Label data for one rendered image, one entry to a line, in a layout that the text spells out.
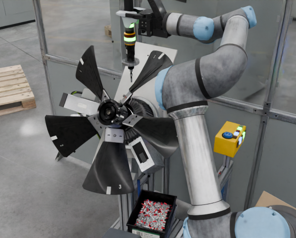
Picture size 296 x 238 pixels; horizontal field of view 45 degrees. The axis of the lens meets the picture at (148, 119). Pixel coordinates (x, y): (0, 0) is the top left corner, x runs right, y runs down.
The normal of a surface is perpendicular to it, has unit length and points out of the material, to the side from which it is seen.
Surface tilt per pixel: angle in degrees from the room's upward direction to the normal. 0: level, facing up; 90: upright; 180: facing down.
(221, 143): 90
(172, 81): 57
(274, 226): 40
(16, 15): 90
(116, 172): 48
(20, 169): 0
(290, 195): 90
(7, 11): 90
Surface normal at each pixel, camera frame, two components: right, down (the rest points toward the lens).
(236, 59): 0.40, -0.35
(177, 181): -0.51, 0.46
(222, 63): 0.13, -0.29
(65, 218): 0.00, -0.85
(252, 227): -0.39, -0.37
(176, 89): -0.40, 0.01
